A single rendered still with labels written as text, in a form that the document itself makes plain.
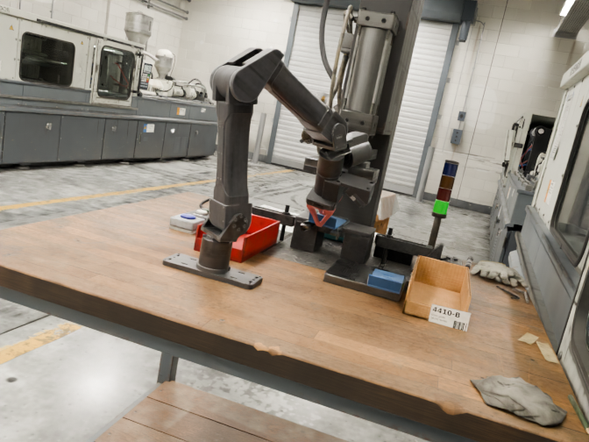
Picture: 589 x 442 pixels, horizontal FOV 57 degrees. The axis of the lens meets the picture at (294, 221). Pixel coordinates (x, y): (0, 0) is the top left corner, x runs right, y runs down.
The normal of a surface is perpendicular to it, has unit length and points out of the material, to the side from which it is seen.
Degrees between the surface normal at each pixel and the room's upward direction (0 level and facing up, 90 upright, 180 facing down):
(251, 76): 90
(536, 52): 90
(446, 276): 90
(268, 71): 90
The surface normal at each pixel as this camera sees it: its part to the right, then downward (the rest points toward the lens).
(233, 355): -0.29, 0.15
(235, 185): 0.54, 0.10
